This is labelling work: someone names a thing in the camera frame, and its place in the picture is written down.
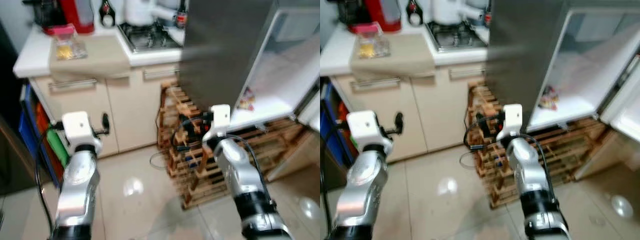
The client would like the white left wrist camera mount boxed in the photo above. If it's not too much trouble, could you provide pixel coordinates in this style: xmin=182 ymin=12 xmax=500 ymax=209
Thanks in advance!
xmin=346 ymin=110 xmax=394 ymax=152
xmin=61 ymin=111 xmax=103 ymax=154

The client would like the clear plastic snack bag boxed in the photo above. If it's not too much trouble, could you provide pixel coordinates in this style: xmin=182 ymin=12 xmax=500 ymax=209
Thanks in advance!
xmin=374 ymin=35 xmax=392 ymax=56
xmin=70 ymin=36 xmax=88 ymax=57

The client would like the white fridge door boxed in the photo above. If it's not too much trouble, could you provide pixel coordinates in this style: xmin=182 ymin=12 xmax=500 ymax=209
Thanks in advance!
xmin=292 ymin=75 xmax=321 ymax=134
xmin=597 ymin=40 xmax=640 ymax=146

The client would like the red coffee machine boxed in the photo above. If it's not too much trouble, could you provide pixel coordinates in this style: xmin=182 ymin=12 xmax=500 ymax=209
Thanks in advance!
xmin=22 ymin=0 xmax=96 ymax=36
xmin=327 ymin=0 xmax=402 ymax=35

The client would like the colourful small snack package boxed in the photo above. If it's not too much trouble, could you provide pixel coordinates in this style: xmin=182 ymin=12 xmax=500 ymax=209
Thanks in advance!
xmin=538 ymin=85 xmax=559 ymax=111
xmin=237 ymin=87 xmax=255 ymax=112

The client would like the silver cabinet handle bar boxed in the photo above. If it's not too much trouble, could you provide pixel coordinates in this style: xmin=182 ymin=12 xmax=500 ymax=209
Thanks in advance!
xmin=142 ymin=66 xmax=180 ymax=81
xmin=48 ymin=78 xmax=99 ymax=92
xmin=350 ymin=77 xmax=409 ymax=92
xmin=448 ymin=66 xmax=487 ymax=80

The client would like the orange item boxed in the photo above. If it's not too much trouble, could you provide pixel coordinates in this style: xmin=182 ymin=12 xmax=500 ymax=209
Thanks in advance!
xmin=337 ymin=101 xmax=350 ymax=128
xmin=35 ymin=102 xmax=51 ymax=132

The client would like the steel gas stove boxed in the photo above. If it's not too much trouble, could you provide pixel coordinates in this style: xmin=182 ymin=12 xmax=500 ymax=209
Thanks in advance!
xmin=425 ymin=21 xmax=490 ymax=53
xmin=117 ymin=22 xmax=184 ymax=54

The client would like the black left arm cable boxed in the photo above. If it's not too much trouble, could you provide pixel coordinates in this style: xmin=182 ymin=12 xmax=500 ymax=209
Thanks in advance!
xmin=34 ymin=121 xmax=65 ymax=237

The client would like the black appliance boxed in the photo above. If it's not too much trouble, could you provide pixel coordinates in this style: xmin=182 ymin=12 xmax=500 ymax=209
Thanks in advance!
xmin=0 ymin=20 xmax=32 ymax=197

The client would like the white electric kettle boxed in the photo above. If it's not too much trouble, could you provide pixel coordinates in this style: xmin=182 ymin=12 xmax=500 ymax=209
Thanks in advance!
xmin=122 ymin=0 xmax=177 ymax=27
xmin=430 ymin=0 xmax=485 ymax=26

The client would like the clear glass container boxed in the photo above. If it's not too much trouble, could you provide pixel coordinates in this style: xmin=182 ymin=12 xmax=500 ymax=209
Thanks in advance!
xmin=459 ymin=151 xmax=479 ymax=170
xmin=149 ymin=151 xmax=173 ymax=171

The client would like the cola bottle red label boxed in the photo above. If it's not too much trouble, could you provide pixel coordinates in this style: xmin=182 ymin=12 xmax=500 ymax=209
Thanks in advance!
xmin=482 ymin=0 xmax=494 ymax=27
xmin=175 ymin=0 xmax=189 ymax=29

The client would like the stainless steel fridge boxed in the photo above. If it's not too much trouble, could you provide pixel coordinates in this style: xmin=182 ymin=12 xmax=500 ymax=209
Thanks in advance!
xmin=179 ymin=0 xmax=321 ymax=134
xmin=486 ymin=0 xmax=640 ymax=137

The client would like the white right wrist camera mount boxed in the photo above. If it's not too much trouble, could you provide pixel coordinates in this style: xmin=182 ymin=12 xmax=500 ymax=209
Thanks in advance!
xmin=202 ymin=104 xmax=232 ymax=144
xmin=497 ymin=103 xmax=524 ymax=142

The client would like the blue plastic crate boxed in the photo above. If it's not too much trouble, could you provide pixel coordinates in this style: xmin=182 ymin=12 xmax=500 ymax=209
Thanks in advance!
xmin=19 ymin=82 xmax=52 ymax=177
xmin=321 ymin=82 xmax=352 ymax=167

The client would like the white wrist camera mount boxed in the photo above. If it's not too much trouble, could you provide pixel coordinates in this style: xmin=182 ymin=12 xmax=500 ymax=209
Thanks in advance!
xmin=346 ymin=110 xmax=394 ymax=152
xmin=202 ymin=104 xmax=232 ymax=144
xmin=497 ymin=103 xmax=524 ymax=142
xmin=61 ymin=111 xmax=103 ymax=154

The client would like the beige kitchen cabinet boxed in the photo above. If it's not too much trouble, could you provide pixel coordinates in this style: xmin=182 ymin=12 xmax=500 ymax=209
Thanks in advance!
xmin=330 ymin=62 xmax=477 ymax=164
xmin=27 ymin=62 xmax=184 ymax=160

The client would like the wooden wine rack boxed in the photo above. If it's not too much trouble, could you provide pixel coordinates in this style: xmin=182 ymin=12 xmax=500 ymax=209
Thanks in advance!
xmin=156 ymin=81 xmax=312 ymax=210
xmin=466 ymin=81 xmax=622 ymax=210

